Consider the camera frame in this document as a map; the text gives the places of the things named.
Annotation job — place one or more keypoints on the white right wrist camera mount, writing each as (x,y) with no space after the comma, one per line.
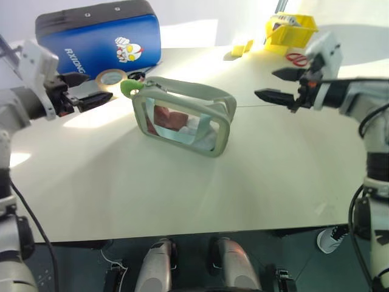
(326,50)

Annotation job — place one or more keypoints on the printed cards in bin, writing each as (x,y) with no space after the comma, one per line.
(285,20)

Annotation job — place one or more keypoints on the blue cartoon print pad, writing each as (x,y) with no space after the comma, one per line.
(100,36)

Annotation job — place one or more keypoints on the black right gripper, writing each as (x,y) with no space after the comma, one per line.
(307,88)

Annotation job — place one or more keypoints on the dark red cloth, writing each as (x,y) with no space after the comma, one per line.
(165,117)

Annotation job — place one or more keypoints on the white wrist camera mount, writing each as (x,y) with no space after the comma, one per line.
(326,50)
(36,61)

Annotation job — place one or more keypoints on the light blue cloth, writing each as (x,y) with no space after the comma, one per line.
(194,135)

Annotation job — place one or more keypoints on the small yellow block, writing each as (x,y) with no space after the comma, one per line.
(248,45)
(237,50)

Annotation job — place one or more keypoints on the yellow plastic bin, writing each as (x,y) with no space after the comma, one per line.
(291,35)

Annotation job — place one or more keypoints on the dark robot foot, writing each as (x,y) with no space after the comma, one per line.
(117,278)
(281,280)

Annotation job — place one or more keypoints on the silver robot leg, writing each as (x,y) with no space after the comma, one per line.
(155,267)
(237,267)

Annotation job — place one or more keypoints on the beige tape roll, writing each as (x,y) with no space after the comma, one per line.
(101,81)

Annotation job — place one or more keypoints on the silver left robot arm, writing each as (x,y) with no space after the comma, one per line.
(12,106)

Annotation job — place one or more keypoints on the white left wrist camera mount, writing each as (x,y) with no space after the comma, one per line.
(36,61)

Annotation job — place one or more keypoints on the small black clip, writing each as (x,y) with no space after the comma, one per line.
(136,75)

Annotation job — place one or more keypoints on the green zipper pull tag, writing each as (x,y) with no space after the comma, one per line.
(129,86)

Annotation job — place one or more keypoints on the white sneaker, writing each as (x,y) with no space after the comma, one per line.
(331,240)

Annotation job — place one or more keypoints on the dark right robot foot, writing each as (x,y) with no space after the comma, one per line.
(281,280)

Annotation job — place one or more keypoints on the grey transparent toiletry bag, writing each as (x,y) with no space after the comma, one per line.
(222,121)

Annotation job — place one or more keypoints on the silver right robot leg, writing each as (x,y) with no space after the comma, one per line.
(237,267)

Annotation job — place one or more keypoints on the silver left robot leg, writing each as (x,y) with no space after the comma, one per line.
(155,267)

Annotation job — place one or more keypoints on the dark left robot foot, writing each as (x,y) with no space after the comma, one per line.
(117,278)

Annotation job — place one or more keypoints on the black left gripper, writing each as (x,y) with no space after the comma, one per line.
(59,94)

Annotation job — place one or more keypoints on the grey metal frame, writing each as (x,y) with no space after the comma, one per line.
(9,54)

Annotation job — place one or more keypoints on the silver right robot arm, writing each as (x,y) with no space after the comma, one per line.
(375,146)

